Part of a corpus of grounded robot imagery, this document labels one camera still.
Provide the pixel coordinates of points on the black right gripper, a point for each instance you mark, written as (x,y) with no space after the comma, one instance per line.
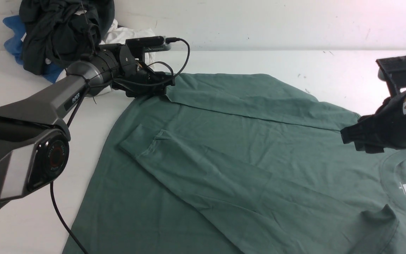
(384,129)

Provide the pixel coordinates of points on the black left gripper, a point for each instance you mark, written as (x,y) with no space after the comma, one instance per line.
(137,79)

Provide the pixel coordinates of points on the green long sleeve shirt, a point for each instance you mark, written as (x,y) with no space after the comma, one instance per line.
(240,164)

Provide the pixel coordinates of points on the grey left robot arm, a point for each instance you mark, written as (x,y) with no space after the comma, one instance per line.
(34,132)

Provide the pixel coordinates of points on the white crumpled garment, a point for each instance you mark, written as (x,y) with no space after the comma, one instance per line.
(118,34)

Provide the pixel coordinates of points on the dark crumpled garment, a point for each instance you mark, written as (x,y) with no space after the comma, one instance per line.
(62,30)

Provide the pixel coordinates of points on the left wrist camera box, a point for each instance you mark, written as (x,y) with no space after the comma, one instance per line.
(149,44)

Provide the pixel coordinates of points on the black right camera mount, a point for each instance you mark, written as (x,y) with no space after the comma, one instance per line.
(393,72)

